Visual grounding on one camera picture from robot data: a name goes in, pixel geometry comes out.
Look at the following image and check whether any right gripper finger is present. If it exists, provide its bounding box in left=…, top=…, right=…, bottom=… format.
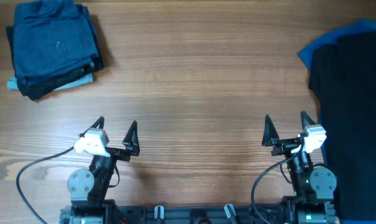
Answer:
left=300, top=111, right=316, bottom=129
left=262, top=114, right=280, bottom=146

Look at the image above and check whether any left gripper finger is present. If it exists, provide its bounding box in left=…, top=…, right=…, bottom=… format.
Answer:
left=80, top=116, right=104, bottom=137
left=122, top=120, right=139, bottom=148

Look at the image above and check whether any black t-shirt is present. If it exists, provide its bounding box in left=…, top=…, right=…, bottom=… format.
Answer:
left=308, top=30, right=376, bottom=221

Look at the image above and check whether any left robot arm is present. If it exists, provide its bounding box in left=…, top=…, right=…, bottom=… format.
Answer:
left=59, top=117, right=140, bottom=224

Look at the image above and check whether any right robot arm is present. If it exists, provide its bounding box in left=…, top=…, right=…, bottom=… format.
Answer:
left=262, top=111, right=337, bottom=223

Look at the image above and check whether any blue t-shirt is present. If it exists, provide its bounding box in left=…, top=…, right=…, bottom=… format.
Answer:
left=297, top=18, right=376, bottom=224

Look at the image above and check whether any folded blue denim shirt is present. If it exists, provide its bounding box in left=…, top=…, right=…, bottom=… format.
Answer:
left=13, top=1, right=99, bottom=86

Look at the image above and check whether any right black cable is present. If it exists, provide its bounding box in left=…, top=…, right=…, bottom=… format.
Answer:
left=250, top=144, right=305, bottom=224

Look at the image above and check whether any black cable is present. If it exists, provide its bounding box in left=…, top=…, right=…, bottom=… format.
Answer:
left=16, top=146, right=75, bottom=224
left=250, top=144, right=305, bottom=224

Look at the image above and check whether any left black cable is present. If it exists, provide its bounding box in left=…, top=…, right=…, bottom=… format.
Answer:
left=16, top=146, right=75, bottom=224

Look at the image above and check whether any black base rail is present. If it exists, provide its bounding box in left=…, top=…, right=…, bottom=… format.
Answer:
left=59, top=203, right=336, bottom=224

